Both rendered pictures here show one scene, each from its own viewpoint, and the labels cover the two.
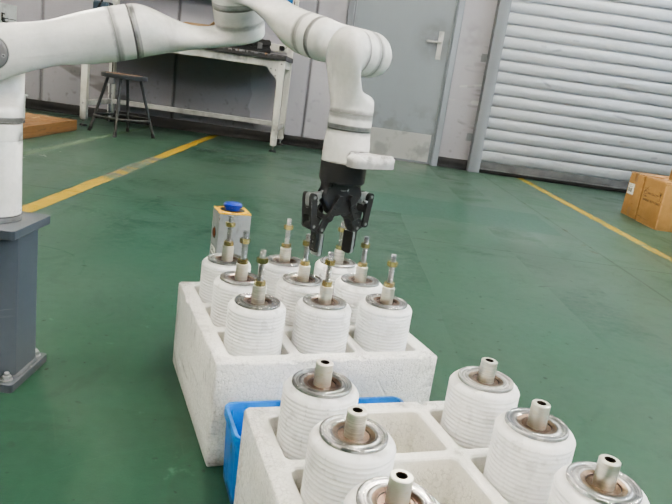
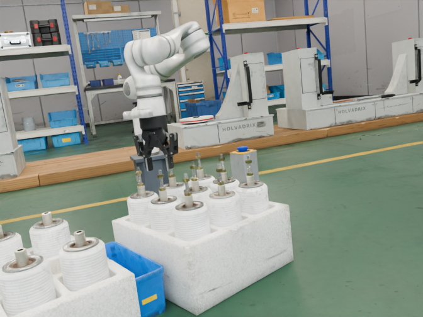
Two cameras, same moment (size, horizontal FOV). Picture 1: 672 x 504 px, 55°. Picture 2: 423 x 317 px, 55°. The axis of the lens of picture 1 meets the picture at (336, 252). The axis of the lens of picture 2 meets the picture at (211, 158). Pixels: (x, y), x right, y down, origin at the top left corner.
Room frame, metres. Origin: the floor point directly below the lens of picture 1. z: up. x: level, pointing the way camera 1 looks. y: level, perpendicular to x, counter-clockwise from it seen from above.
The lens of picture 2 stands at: (0.87, -1.11, 0.55)
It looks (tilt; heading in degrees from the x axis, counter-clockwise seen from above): 10 degrees down; 73
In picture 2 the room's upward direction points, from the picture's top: 7 degrees counter-clockwise
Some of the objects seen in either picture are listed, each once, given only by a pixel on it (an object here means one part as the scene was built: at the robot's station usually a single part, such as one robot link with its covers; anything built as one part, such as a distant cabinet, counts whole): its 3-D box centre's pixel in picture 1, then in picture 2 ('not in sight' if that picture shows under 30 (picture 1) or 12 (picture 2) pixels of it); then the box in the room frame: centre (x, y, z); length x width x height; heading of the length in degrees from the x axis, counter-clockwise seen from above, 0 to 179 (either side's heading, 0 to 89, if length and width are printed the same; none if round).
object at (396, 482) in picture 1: (398, 491); not in sight; (0.52, -0.09, 0.26); 0.02 x 0.02 x 0.03
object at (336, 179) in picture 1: (340, 186); (154, 130); (1.05, 0.01, 0.45); 0.08 x 0.08 x 0.09
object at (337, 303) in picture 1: (324, 302); (163, 200); (1.05, 0.01, 0.25); 0.08 x 0.08 x 0.01
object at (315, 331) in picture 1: (317, 351); (168, 230); (1.05, 0.01, 0.16); 0.10 x 0.10 x 0.18
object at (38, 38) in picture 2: not in sight; (47, 41); (0.59, 4.92, 1.41); 0.42 x 0.35 x 0.17; 93
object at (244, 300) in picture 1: (257, 302); (141, 195); (1.01, 0.12, 0.25); 0.08 x 0.08 x 0.01
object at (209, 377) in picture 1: (292, 359); (202, 240); (1.16, 0.05, 0.09); 0.39 x 0.39 x 0.18; 23
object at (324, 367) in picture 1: (323, 374); (47, 219); (0.74, -0.01, 0.26); 0.02 x 0.02 x 0.03
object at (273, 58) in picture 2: not in sight; (283, 58); (4.14, 5.03, 0.89); 0.50 x 0.38 x 0.21; 90
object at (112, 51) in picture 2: not in sight; (126, 72); (1.68, 5.75, 0.94); 1.40 x 0.70 x 1.88; 1
